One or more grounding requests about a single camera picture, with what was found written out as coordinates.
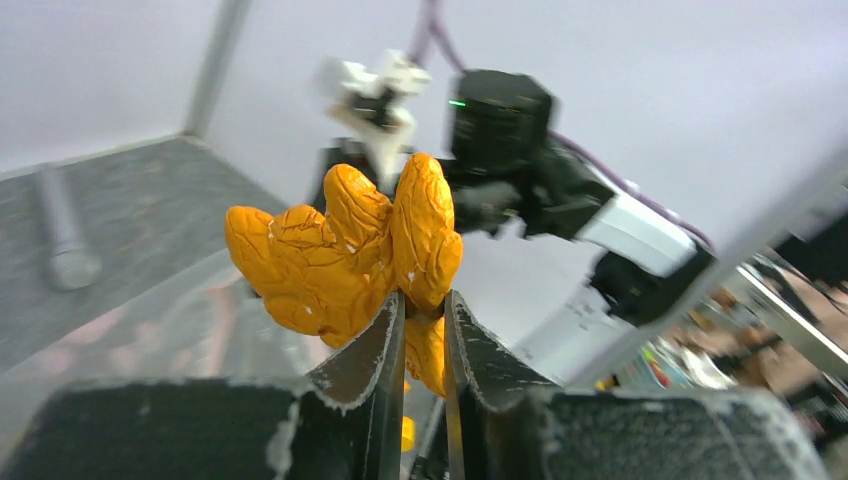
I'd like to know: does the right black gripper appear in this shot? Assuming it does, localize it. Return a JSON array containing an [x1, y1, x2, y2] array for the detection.
[[311, 68, 617, 240]]

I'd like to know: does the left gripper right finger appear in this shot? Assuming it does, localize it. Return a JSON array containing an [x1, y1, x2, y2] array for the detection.
[[445, 291, 828, 480]]

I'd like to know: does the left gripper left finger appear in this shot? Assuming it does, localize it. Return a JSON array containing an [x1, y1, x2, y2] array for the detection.
[[1, 291, 405, 479]]

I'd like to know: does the orange wrinkled fruit toy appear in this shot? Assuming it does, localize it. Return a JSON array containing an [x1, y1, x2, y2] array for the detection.
[[225, 153, 463, 395]]

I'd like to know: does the clear zip top bag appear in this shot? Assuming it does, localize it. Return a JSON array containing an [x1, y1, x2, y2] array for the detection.
[[1, 251, 330, 453]]

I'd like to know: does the yellow pear toy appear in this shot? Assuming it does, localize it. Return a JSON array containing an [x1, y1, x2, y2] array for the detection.
[[401, 416, 416, 453]]

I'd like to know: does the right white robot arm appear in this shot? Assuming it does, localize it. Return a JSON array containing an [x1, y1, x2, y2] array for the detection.
[[442, 70, 714, 384]]

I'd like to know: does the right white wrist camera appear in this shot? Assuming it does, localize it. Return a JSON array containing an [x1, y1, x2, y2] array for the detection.
[[316, 50, 431, 193]]

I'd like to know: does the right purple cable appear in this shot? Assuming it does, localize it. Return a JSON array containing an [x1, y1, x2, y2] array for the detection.
[[407, 0, 717, 253]]

